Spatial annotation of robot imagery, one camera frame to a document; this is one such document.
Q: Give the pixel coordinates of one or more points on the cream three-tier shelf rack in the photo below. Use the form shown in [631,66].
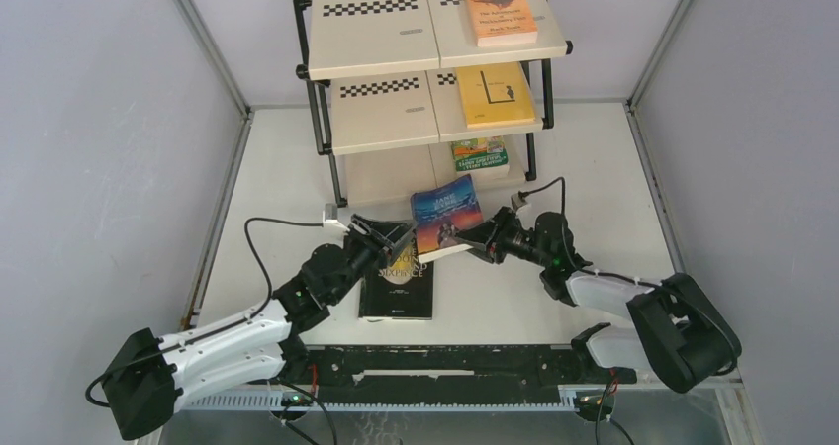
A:
[383,95]

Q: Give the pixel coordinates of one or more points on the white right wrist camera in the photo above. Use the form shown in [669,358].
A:
[519,200]

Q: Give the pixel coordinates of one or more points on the Jane Eyre blue book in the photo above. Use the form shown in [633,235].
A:
[440,214]

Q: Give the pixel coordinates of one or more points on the yellow book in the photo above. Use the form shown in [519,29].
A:
[494,95]

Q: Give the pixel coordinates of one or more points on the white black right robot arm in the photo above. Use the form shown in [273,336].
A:
[675,331]

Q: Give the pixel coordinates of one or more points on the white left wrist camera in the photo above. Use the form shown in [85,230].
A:
[331,222]

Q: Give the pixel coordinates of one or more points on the light green treehouse book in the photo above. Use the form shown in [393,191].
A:
[486,174]

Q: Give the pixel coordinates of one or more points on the orange paperback book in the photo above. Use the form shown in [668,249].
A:
[502,22]

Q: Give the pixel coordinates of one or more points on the dark green treehouse book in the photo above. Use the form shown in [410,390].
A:
[479,153]

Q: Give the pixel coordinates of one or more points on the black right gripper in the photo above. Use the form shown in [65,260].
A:
[494,232]

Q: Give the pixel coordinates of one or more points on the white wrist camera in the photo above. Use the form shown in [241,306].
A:
[331,222]
[519,200]

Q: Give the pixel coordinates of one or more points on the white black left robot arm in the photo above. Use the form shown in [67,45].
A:
[153,377]

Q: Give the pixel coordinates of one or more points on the black mounting base rail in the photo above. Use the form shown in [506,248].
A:
[470,375]

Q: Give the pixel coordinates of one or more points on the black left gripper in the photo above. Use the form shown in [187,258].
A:
[390,234]

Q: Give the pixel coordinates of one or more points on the dark black-green book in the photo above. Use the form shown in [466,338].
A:
[402,291]

